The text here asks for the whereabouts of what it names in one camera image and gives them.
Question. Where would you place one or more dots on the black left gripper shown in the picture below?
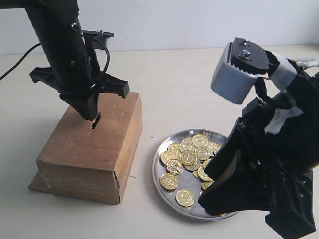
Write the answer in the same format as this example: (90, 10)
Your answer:
(83, 99)

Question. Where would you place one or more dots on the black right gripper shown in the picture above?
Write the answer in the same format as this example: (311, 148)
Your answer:
(255, 171)

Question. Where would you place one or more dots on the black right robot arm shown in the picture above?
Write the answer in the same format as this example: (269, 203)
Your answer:
(302, 131)

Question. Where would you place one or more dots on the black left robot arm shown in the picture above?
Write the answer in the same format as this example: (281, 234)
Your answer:
(78, 59)

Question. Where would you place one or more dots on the cardboard box with slot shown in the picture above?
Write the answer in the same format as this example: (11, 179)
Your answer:
(92, 162)

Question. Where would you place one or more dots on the gold coin top of pile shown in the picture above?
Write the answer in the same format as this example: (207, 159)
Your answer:
(200, 140)

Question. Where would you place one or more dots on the round steel plate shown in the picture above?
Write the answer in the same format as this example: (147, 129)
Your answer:
(177, 171)

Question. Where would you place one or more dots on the gold coin lone bottom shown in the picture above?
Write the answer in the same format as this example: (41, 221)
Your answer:
(185, 198)

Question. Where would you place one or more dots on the gold coin lone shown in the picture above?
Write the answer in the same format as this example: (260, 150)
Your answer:
(185, 198)
(169, 181)

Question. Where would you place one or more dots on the gold coin lone left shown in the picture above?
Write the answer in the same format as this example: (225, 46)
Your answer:
(169, 181)

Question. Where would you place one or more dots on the gold coin left edge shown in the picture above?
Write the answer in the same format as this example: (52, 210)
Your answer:
(166, 156)

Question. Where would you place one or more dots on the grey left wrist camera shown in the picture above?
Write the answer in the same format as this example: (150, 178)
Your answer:
(101, 36)

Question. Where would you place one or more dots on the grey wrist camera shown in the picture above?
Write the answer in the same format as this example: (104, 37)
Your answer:
(243, 65)
(101, 36)

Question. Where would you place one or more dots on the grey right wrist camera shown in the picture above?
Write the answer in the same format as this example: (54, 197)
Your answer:
(243, 65)

